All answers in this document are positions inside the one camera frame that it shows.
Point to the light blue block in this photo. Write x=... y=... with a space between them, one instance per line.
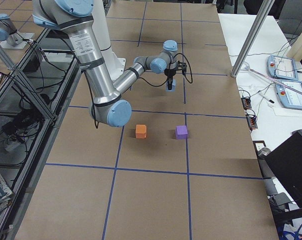
x=174 y=86

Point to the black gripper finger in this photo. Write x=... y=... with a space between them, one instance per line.
x=169 y=83

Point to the metal cup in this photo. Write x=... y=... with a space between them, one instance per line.
x=263 y=153

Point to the metal grabber stick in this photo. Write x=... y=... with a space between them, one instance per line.
x=247 y=68

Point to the lower orange connector box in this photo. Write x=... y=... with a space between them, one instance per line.
x=251 y=121

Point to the aluminium frame post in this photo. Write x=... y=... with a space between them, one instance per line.
x=253 y=32

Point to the white pedestal column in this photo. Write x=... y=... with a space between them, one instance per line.
x=114 y=64

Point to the orange block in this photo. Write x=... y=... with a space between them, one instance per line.
x=140 y=131

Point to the black marker pen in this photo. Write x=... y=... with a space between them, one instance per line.
x=266 y=97

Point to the teach pendant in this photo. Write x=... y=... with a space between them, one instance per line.
x=288 y=98
x=281 y=67

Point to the upper teach pendant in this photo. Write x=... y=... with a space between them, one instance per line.
x=281 y=67

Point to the lower teach pendant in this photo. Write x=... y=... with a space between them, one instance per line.
x=288 y=98

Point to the orange connector box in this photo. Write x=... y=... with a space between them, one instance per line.
x=246 y=103
x=251 y=121

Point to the purple block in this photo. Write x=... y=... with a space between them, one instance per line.
x=181 y=132

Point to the upper orange connector box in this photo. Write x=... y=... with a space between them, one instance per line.
x=246 y=103

